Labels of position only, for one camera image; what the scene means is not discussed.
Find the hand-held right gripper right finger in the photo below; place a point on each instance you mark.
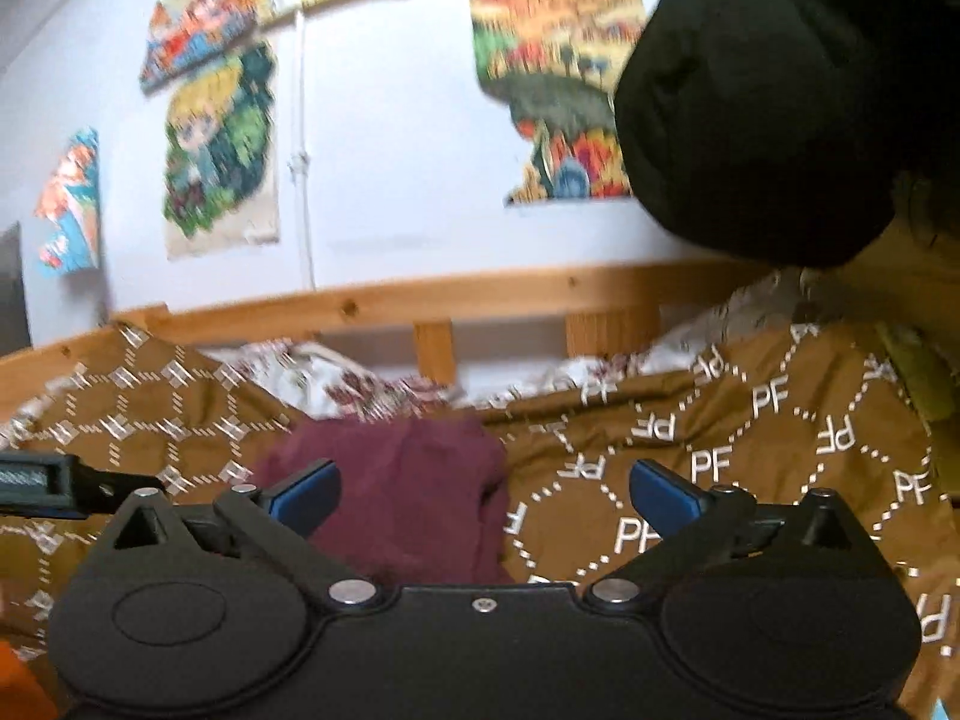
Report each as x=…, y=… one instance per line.
x=664, y=499

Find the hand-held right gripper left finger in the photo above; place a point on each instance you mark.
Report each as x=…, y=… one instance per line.
x=304, y=499

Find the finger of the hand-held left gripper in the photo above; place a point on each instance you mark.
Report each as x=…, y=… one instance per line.
x=45, y=484

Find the maroon garment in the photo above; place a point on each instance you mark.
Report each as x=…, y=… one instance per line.
x=405, y=487

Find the dark grey object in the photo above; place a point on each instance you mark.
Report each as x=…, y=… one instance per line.
x=11, y=292

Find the orange cloth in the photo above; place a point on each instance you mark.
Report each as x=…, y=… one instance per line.
x=22, y=682

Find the yellow-green cloth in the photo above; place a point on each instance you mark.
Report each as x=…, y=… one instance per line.
x=919, y=371

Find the black rounded object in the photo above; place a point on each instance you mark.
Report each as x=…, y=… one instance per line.
x=750, y=90

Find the red and blue wall poster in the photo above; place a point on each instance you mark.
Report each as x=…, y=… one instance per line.
x=71, y=202

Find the white wall conduit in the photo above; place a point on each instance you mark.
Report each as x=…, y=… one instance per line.
x=304, y=165

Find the wall poster with cartoon figure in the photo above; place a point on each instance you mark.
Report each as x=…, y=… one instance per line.
x=221, y=150

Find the green flowered wall poster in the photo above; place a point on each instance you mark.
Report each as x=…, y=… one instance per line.
x=555, y=75

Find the red patchwork wall poster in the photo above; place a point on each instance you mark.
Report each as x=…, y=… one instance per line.
x=199, y=22

